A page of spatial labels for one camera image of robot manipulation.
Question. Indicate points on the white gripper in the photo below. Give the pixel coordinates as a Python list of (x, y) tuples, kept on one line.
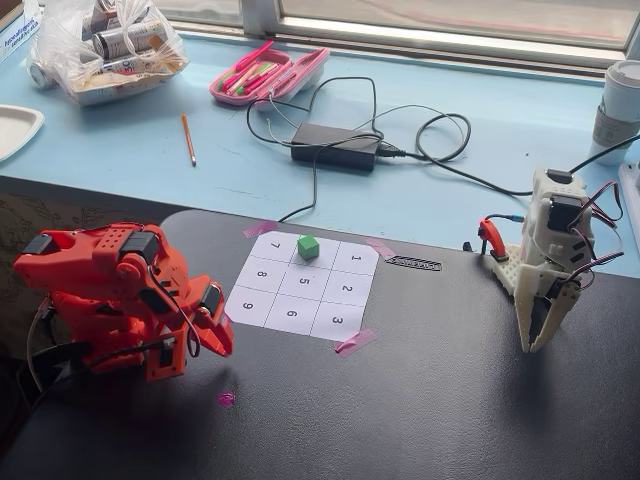
[(531, 291)]

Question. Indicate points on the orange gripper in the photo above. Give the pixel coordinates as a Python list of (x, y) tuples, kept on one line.
[(216, 326)]

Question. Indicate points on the green cube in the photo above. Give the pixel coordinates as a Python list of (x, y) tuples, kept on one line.
[(307, 247)]

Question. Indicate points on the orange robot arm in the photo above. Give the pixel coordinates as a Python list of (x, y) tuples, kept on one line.
[(100, 250)]

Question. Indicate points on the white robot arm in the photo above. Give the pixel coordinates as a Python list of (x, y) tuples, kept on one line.
[(555, 210)]

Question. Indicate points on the white perforated arm base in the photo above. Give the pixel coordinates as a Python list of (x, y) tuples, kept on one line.
[(507, 272)]

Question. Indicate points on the white numbered grid paper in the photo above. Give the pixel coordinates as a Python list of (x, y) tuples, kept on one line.
[(305, 295)]

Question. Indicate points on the small pink scrap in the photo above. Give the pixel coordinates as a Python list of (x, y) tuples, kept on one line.
[(226, 399)]

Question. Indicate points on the pink tape strip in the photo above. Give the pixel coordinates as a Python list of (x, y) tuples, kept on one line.
[(260, 229), (356, 342), (380, 247)]

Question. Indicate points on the white power strip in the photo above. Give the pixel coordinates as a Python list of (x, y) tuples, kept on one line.
[(631, 192)]

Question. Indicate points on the dark patterned fabric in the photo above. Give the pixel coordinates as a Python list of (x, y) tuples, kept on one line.
[(75, 210)]

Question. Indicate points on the orange wooden pencil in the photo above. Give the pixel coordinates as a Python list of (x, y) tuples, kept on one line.
[(188, 140)]

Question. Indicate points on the white lidded coffee cup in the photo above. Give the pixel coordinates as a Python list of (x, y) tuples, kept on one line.
[(615, 115)]

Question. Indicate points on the black power adapter brick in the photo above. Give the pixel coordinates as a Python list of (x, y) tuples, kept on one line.
[(335, 147)]

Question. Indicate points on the pink pencil case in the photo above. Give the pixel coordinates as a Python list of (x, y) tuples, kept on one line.
[(295, 75)]

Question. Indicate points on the pink pen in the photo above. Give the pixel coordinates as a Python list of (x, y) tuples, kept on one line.
[(255, 55)]

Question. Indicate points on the white paper plate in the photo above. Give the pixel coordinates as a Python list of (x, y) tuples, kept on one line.
[(15, 130)]

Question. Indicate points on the clear plastic bag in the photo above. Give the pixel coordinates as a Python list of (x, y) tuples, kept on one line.
[(110, 65)]

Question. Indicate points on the silver drink can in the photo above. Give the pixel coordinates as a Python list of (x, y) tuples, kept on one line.
[(125, 40)]

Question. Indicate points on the blue and white box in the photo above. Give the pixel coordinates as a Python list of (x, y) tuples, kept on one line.
[(17, 30)]

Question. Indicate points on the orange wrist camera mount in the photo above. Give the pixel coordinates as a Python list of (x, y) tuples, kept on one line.
[(165, 360)]

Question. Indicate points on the window frame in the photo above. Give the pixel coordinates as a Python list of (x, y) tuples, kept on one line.
[(400, 30)]

